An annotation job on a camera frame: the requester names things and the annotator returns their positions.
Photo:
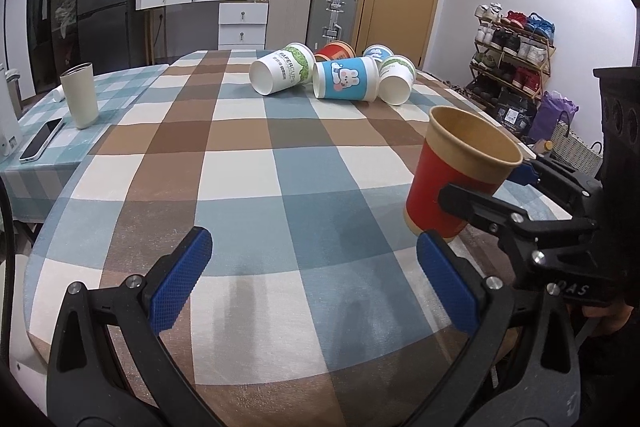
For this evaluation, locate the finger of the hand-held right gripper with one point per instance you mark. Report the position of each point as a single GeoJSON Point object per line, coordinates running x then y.
{"type": "Point", "coordinates": [524, 173]}
{"type": "Point", "coordinates": [480, 207]}

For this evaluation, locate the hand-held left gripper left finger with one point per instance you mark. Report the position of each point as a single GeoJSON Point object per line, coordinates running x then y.
{"type": "Point", "coordinates": [180, 279]}

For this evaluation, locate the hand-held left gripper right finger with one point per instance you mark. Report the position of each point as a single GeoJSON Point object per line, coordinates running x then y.
{"type": "Point", "coordinates": [446, 281]}

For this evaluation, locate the red paper cup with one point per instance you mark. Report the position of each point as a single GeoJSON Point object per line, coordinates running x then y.
{"type": "Point", "coordinates": [334, 51]}
{"type": "Point", "coordinates": [440, 179]}

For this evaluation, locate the small white green-print paper cup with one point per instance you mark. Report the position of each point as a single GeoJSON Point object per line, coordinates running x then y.
{"type": "Point", "coordinates": [397, 79]}

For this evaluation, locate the white blue-print paper cup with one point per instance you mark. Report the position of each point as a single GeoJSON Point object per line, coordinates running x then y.
{"type": "Point", "coordinates": [378, 52]}

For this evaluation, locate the blue bunny paper cup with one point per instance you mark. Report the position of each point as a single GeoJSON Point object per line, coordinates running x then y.
{"type": "Point", "coordinates": [345, 79]}

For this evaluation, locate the large white green-print paper cup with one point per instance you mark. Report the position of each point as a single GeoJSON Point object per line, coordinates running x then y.
{"type": "Point", "coordinates": [277, 69]}

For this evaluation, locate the woven basket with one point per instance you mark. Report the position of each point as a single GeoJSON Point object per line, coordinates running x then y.
{"type": "Point", "coordinates": [575, 152]}

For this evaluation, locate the dark printed box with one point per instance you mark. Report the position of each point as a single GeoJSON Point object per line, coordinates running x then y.
{"type": "Point", "coordinates": [515, 114]}

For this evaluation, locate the purple bag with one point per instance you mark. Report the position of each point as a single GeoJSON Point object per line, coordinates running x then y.
{"type": "Point", "coordinates": [552, 114]}

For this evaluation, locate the wooden shoe rack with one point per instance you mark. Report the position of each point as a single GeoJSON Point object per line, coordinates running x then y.
{"type": "Point", "coordinates": [547, 62]}

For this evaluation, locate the shoe rack with shoes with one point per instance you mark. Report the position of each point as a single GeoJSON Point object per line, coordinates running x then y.
{"type": "Point", "coordinates": [510, 42]}

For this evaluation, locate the light blue checked tablecloth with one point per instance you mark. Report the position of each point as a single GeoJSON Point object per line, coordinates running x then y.
{"type": "Point", "coordinates": [45, 177]}

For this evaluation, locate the white smartphone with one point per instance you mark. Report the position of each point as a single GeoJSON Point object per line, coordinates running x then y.
{"type": "Point", "coordinates": [41, 140]}

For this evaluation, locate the cream tumbler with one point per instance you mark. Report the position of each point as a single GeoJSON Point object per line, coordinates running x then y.
{"type": "Point", "coordinates": [80, 99]}

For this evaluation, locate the silver suitcase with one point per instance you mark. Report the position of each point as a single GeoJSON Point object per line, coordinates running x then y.
{"type": "Point", "coordinates": [331, 17]}

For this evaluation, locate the white dressing table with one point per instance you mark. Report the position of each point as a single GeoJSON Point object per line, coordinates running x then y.
{"type": "Point", "coordinates": [235, 14]}

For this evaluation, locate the white suitcase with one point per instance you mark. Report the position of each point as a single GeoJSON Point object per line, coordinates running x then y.
{"type": "Point", "coordinates": [287, 14]}

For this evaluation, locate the dark glass cabinet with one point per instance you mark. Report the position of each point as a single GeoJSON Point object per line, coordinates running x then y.
{"type": "Point", "coordinates": [55, 2]}

